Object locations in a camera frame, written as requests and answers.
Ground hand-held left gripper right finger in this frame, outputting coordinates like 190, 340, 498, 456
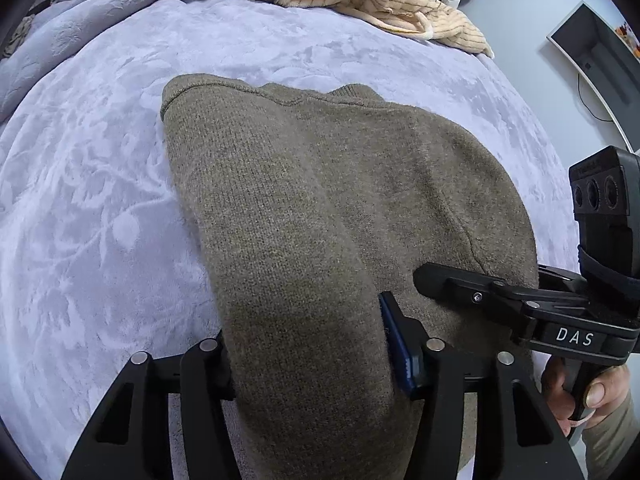
378, 291, 586, 480

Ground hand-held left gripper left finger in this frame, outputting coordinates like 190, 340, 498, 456
60, 337, 246, 480

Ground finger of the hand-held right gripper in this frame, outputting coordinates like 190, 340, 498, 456
537, 266, 586, 291
414, 262, 591, 346

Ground brown knit sweater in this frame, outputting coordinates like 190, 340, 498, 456
160, 74, 543, 480

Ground person's right forearm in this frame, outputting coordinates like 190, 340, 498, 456
580, 392, 640, 480

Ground person's right hand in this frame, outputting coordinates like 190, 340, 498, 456
541, 355, 632, 437

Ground black monitor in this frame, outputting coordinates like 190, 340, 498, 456
546, 0, 640, 153

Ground lilac embossed blanket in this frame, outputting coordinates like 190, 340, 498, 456
0, 0, 583, 480

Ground beige crumpled cloth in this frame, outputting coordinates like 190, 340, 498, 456
0, 0, 51, 61

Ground black monitor cable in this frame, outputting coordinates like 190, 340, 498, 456
577, 74, 615, 123

